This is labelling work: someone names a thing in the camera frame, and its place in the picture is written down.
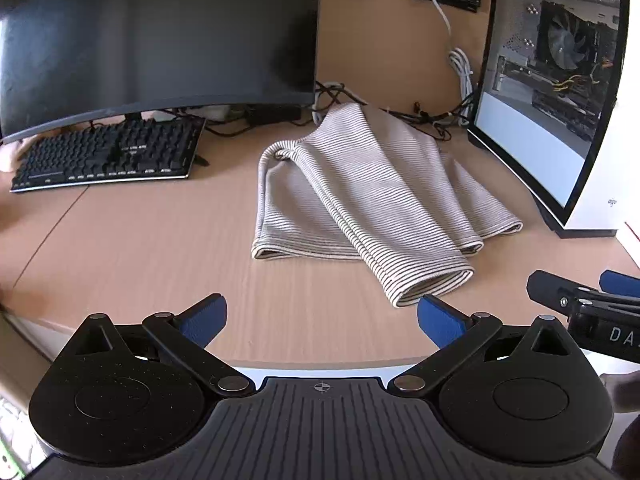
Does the white power cable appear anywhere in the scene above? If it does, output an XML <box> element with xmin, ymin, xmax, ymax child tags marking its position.
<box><xmin>414</xmin><ymin>0</ymin><xmax>476</xmax><ymax>126</ymax></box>

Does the black cable bundle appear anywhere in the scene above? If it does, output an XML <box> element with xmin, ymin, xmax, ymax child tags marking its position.
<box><xmin>205</xmin><ymin>80</ymin><xmax>473</xmax><ymax>143</ymax></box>

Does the black curved monitor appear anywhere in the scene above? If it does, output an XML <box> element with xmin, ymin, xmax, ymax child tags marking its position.
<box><xmin>0</xmin><ymin>0</ymin><xmax>323</xmax><ymax>145</ymax></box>

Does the dark red clothing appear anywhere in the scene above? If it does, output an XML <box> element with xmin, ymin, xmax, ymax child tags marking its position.
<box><xmin>612</xmin><ymin>415</ymin><xmax>640</xmax><ymax>478</ymax></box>

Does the black keyboard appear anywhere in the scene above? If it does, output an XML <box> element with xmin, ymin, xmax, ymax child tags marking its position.
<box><xmin>9</xmin><ymin>116</ymin><xmax>208</xmax><ymax>194</ymax></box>

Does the pink cloth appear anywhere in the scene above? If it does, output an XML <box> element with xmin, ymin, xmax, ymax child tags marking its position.
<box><xmin>0</xmin><ymin>135</ymin><xmax>37</xmax><ymax>173</ymax></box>

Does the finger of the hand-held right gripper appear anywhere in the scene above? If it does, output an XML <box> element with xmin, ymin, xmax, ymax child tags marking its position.
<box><xmin>600</xmin><ymin>270</ymin><xmax>640</xmax><ymax>297</ymax></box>
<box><xmin>526</xmin><ymin>270</ymin><xmax>608</xmax><ymax>317</ymax></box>

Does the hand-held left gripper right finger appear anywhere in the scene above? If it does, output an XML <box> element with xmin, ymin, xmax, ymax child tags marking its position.
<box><xmin>389</xmin><ymin>295</ymin><xmax>576</xmax><ymax>396</ymax></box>

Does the white computer case glass panel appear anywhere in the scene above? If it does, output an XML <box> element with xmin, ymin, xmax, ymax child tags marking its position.
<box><xmin>466</xmin><ymin>0</ymin><xmax>640</xmax><ymax>240</ymax></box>

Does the striped knit garment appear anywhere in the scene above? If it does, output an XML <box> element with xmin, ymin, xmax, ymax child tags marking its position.
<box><xmin>250</xmin><ymin>102</ymin><xmax>524</xmax><ymax>309</ymax></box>

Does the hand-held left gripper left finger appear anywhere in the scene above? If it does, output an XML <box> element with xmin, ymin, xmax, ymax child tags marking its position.
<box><xmin>75</xmin><ymin>293</ymin><xmax>255</xmax><ymax>397</ymax></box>

